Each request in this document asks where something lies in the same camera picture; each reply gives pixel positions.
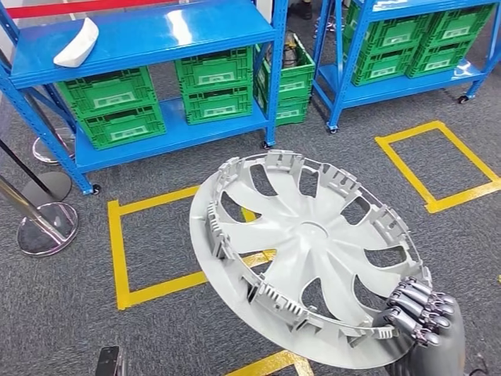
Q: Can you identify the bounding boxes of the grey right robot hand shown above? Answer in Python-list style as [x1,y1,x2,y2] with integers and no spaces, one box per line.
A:
[372,276,467,376]

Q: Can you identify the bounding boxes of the grey plastic wheel cover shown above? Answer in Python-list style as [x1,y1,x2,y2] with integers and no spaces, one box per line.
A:
[189,149,433,371]

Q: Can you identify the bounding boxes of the blue metal shelf rack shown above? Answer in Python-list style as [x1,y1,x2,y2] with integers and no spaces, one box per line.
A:
[312,0,501,135]
[0,0,290,197]

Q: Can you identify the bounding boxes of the white curved plastic part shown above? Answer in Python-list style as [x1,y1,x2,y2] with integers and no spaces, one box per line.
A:
[53,16,100,68]

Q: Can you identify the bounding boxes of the green plastic crate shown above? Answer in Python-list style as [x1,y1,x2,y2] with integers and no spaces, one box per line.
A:
[351,44,421,88]
[56,66,158,124]
[181,84,254,126]
[254,82,311,128]
[343,13,433,56]
[424,4,497,52]
[174,45,254,96]
[80,103,168,151]
[406,40,476,80]

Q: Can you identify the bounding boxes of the person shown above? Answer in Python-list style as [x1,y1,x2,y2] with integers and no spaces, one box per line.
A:
[288,0,314,20]

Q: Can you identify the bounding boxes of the white desk side panel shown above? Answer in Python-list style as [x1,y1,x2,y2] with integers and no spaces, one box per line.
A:
[256,0,274,24]

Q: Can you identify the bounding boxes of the chrome stanchion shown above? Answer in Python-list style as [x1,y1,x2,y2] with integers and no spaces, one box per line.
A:
[0,175,79,258]
[23,90,77,166]

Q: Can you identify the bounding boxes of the black stanchion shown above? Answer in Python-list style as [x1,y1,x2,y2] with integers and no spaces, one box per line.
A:
[0,139,73,208]

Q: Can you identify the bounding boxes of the red barrier belt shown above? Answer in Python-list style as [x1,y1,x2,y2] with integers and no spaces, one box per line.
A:
[5,0,173,20]

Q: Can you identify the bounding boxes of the green crate holding cables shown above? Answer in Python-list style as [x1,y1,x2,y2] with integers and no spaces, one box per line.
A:
[254,31,316,100]

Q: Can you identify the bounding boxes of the tangled black cables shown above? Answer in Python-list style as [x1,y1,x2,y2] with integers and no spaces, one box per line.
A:
[279,31,300,68]

